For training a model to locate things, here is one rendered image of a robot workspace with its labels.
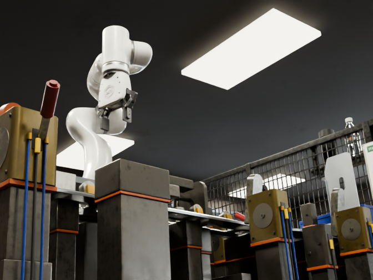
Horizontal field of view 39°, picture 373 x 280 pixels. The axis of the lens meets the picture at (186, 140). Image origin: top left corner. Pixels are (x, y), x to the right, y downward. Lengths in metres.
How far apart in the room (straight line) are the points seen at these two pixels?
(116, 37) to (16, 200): 0.96
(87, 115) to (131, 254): 1.15
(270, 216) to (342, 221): 0.35
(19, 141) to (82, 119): 1.19
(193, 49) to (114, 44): 3.32
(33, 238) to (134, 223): 0.22
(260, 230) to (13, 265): 0.66
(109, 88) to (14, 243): 0.90
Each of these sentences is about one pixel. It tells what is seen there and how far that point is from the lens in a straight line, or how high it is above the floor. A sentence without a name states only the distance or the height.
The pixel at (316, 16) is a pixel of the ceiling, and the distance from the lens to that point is 4.76.
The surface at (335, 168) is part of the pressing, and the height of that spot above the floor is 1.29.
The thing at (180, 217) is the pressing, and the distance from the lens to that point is 1.28.
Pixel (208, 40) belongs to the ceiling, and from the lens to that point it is 4.84.
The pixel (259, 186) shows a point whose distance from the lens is 1.34.
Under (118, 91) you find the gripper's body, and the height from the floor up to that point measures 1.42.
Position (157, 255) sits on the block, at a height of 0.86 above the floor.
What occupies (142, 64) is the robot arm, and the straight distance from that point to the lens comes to 1.70.
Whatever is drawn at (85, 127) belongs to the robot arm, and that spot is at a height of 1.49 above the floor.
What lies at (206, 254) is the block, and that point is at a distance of 1.35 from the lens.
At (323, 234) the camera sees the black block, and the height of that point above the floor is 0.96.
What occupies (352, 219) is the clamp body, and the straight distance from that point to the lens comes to 1.55.
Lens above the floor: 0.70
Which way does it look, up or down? 22 degrees up
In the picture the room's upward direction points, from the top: 4 degrees counter-clockwise
